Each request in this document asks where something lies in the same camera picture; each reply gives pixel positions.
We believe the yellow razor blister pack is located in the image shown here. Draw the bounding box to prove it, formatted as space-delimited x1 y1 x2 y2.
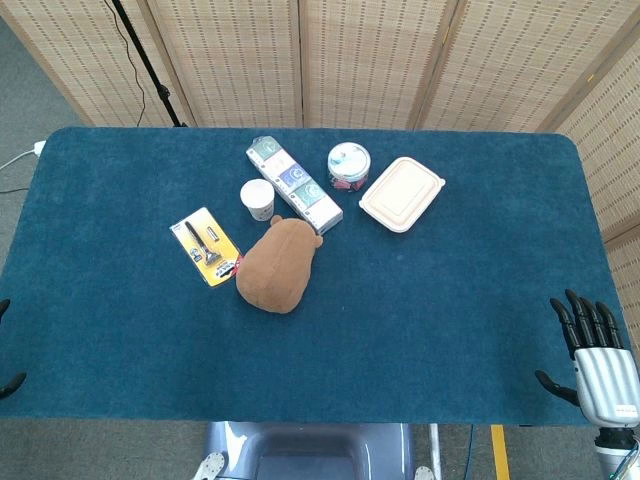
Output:
168 206 245 289

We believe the blue cable under table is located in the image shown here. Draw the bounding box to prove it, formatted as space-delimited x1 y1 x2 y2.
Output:
466 424 477 480

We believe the blue table cloth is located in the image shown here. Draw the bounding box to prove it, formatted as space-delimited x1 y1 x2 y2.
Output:
0 125 629 427

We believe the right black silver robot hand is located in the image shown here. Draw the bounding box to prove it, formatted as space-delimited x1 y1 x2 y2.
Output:
534 288 640 429

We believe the bamboo folding screen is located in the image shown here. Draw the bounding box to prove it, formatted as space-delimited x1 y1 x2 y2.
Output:
0 0 640 306

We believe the long white sachet box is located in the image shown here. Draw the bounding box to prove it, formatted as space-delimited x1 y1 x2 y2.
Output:
245 135 345 236

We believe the beige lidded food container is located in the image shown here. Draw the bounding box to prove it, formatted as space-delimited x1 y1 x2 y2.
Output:
357 156 447 235

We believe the round clear lidded jar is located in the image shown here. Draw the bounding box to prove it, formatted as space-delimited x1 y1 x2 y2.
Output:
327 142 373 193

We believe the brown capybara plush toy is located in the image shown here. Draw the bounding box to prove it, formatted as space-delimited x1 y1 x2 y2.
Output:
234 214 325 315

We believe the white paper cup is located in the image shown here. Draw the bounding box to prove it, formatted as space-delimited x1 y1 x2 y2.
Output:
239 178 276 223

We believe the white power strip with cord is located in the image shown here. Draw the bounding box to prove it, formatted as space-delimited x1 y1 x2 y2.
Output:
0 141 47 171

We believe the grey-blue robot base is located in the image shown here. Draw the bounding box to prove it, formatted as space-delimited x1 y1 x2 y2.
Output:
203 422 416 480

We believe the thin black cable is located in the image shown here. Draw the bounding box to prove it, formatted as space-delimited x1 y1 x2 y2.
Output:
102 0 146 126

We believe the black tripod stand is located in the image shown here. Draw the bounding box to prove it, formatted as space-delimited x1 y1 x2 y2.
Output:
110 0 189 128

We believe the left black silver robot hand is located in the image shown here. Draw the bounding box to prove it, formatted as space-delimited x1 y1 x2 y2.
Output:
0 298 27 400

